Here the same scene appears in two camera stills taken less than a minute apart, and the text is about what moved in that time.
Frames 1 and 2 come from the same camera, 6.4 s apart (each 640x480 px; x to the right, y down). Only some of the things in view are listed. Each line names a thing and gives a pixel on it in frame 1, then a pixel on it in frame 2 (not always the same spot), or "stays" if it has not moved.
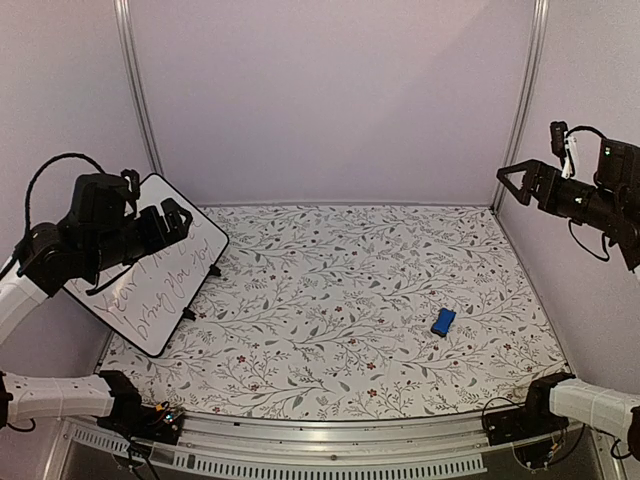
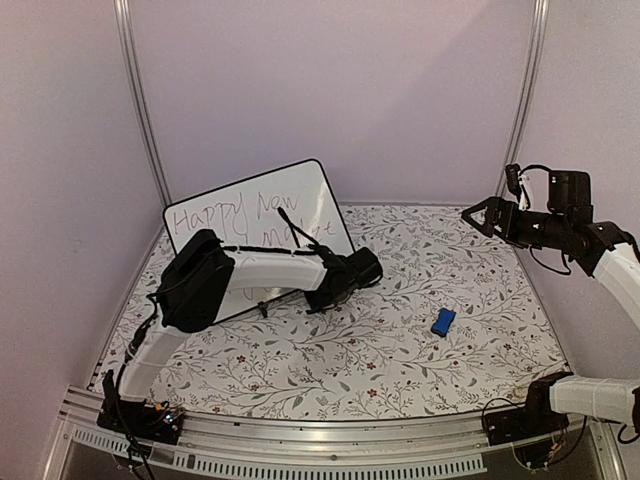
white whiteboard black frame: [147, 300] -> [287, 209]
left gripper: [171, 209] -> [315, 303]
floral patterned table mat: [326, 313] stays
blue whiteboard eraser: [445, 318] stays
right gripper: [537, 169] -> [496, 206]
